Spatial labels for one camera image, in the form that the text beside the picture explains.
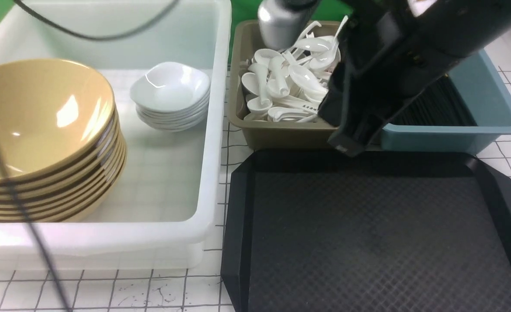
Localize yellow noodle bowl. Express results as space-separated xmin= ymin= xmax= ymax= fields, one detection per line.
xmin=0 ymin=58 xmax=115 ymax=179

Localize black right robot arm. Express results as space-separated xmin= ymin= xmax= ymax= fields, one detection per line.
xmin=318 ymin=0 xmax=511 ymax=157

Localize pile of white spoons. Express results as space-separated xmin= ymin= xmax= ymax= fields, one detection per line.
xmin=240 ymin=16 xmax=349 ymax=123

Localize black plastic serving tray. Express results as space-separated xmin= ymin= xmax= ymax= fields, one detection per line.
xmin=220 ymin=149 xmax=511 ymax=312

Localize stack of white dishes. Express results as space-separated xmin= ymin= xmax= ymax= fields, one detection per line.
xmin=129 ymin=62 xmax=211 ymax=132

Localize white translucent plastic tub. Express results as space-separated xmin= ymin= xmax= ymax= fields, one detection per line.
xmin=0 ymin=0 xmax=231 ymax=270

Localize olive brown plastic bin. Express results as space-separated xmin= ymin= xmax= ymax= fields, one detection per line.
xmin=226 ymin=20 xmax=335 ymax=150

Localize stack of yellow bowls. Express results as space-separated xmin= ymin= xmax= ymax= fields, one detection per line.
xmin=0 ymin=108 xmax=128 ymax=224

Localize black chopsticks bundle gold bands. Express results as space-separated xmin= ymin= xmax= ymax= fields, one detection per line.
xmin=391 ymin=75 xmax=477 ymax=127

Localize teal plastic bin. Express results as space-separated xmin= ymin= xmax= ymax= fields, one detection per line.
xmin=381 ymin=51 xmax=511 ymax=154

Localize black cable right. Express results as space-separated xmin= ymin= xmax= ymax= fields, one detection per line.
xmin=0 ymin=93 xmax=72 ymax=312

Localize black cable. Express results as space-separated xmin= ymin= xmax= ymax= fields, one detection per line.
xmin=15 ymin=0 xmax=180 ymax=42
xmin=0 ymin=93 xmax=72 ymax=312

